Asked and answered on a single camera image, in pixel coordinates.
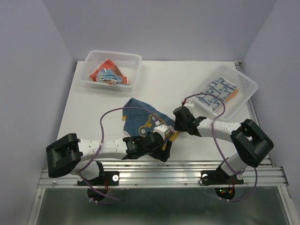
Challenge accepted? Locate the yellow grey towel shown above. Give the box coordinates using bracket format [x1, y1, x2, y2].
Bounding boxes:
[122, 98, 175, 137]

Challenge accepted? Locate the orange polka dot towel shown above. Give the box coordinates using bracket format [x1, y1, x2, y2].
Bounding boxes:
[224, 89, 239, 103]

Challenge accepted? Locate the light blue patterned towel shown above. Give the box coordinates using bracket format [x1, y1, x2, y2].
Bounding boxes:
[96, 68, 128, 85]

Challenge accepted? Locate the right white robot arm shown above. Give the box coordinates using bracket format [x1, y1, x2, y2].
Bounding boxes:
[173, 106, 274, 186]

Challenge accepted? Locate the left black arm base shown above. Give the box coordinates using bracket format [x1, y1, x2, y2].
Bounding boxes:
[77, 171, 120, 204]

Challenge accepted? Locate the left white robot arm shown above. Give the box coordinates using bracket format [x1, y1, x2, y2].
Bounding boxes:
[46, 132, 172, 185]

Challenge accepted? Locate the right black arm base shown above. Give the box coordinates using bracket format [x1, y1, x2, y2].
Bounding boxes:
[199, 170, 244, 200]

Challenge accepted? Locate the white basket with towels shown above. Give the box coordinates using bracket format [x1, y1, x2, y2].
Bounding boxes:
[80, 50, 142, 92]

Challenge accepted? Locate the empty white basket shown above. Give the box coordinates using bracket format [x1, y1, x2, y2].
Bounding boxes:
[191, 65, 258, 121]

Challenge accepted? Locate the red white towel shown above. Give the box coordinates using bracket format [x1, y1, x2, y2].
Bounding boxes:
[89, 59, 129, 86]

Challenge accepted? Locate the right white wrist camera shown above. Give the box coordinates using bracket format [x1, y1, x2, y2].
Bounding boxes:
[182, 100, 194, 108]

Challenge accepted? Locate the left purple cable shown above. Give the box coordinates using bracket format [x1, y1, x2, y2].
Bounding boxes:
[78, 106, 165, 204]

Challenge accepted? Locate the aluminium frame rail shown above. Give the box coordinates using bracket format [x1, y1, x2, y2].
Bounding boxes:
[28, 158, 297, 225]

